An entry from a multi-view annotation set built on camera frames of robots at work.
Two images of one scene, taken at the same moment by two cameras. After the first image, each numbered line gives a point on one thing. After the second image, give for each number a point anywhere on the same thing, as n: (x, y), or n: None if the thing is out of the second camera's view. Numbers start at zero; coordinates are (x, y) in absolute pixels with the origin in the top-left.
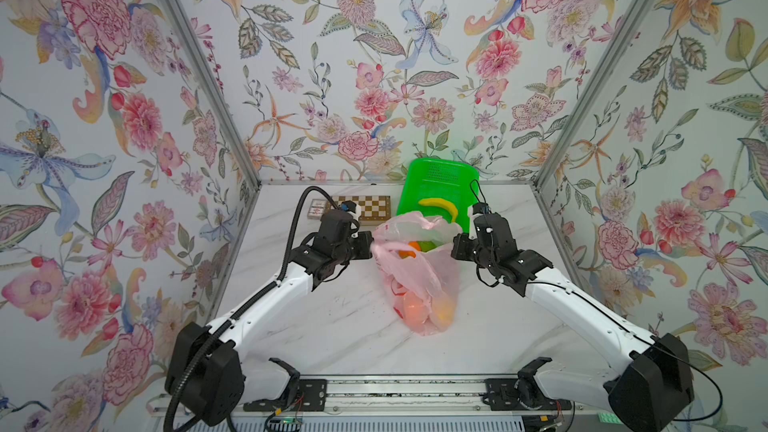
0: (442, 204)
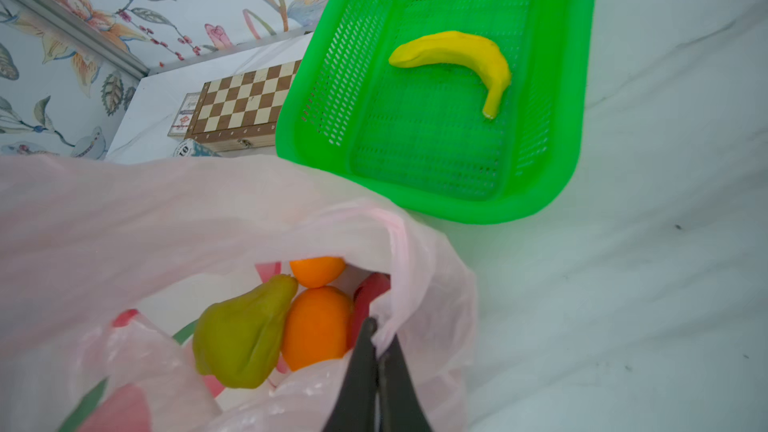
0: (473, 52)
